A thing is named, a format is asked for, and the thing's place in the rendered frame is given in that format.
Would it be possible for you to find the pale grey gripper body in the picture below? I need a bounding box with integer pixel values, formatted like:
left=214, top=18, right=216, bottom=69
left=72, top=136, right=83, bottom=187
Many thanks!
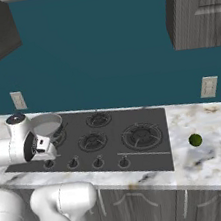
left=31, top=146, right=60, bottom=164

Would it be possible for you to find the silver pot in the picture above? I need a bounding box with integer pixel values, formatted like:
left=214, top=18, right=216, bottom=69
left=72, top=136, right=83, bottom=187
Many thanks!
left=28, top=109, right=71, bottom=144

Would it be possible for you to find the green lime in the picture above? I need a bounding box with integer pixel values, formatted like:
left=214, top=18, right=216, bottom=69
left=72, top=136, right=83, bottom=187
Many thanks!
left=187, top=132, right=204, bottom=148

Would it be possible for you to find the black hob knob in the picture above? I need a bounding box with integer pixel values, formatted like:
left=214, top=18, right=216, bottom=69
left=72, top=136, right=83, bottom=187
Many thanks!
left=91, top=154, right=105, bottom=170
left=66, top=155, right=81, bottom=170
left=116, top=154, right=132, bottom=170
left=43, top=159, right=56, bottom=171

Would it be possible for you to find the dark grey hob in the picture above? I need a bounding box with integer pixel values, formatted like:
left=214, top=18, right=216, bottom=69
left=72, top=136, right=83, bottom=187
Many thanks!
left=0, top=96, right=177, bottom=198

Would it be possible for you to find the grey wood cupboard door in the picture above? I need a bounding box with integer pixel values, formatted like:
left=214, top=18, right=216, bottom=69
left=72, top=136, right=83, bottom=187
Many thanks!
left=169, top=182, right=221, bottom=221
left=94, top=175, right=183, bottom=221

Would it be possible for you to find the pale wall socket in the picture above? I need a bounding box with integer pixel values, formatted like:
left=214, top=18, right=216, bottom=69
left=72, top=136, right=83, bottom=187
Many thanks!
left=197, top=74, right=221, bottom=100
left=9, top=90, right=28, bottom=112

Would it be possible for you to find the silver cupboard handle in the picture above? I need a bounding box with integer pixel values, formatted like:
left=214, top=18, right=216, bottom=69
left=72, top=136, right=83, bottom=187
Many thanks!
left=180, top=188, right=193, bottom=220
left=97, top=188, right=108, bottom=218

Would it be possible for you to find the grey wood wall cupboard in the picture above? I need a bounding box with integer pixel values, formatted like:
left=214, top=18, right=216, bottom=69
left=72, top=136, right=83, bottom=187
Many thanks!
left=161, top=0, right=221, bottom=55

